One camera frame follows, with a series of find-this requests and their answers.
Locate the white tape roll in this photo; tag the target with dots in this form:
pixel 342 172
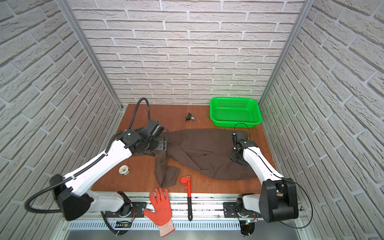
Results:
pixel 124 170

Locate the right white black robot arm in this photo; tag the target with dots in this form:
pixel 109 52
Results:
pixel 277 200

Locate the green plastic basket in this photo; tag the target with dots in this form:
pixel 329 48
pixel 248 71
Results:
pixel 235 112

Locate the small black metal object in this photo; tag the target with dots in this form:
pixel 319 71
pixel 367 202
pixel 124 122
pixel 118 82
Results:
pixel 190 117

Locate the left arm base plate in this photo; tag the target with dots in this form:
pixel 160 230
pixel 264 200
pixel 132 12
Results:
pixel 128 211

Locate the red work glove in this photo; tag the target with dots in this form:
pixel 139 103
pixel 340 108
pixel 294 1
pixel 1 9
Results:
pixel 162 214

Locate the aluminium frame rail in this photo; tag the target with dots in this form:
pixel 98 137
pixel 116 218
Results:
pixel 205 206

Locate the red pipe wrench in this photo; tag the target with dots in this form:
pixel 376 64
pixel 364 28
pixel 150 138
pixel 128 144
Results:
pixel 186 181

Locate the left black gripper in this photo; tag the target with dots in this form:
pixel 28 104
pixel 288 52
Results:
pixel 165 144

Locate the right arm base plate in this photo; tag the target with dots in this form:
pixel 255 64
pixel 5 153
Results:
pixel 233 210

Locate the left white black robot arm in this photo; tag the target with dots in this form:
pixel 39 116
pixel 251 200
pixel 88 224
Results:
pixel 73 193

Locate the brown trousers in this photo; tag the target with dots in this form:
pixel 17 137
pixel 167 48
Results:
pixel 206 151

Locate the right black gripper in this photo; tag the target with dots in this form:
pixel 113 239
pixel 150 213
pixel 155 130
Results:
pixel 233 157

